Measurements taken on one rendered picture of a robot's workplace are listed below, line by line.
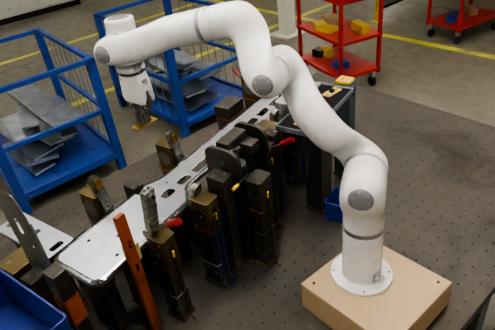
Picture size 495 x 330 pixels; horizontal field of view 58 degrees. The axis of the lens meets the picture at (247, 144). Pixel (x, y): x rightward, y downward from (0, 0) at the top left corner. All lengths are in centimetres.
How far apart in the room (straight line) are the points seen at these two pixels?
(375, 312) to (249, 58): 80
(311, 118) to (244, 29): 29
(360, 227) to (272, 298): 43
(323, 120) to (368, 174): 18
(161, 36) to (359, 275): 90
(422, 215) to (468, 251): 22
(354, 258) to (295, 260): 34
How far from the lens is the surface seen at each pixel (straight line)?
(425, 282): 151
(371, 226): 131
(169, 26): 122
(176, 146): 174
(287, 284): 160
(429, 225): 185
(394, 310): 142
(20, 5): 935
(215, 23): 116
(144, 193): 123
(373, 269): 143
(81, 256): 145
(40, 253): 127
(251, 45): 112
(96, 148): 370
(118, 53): 124
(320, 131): 118
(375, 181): 118
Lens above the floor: 193
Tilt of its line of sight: 32 degrees down
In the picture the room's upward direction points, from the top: 7 degrees counter-clockwise
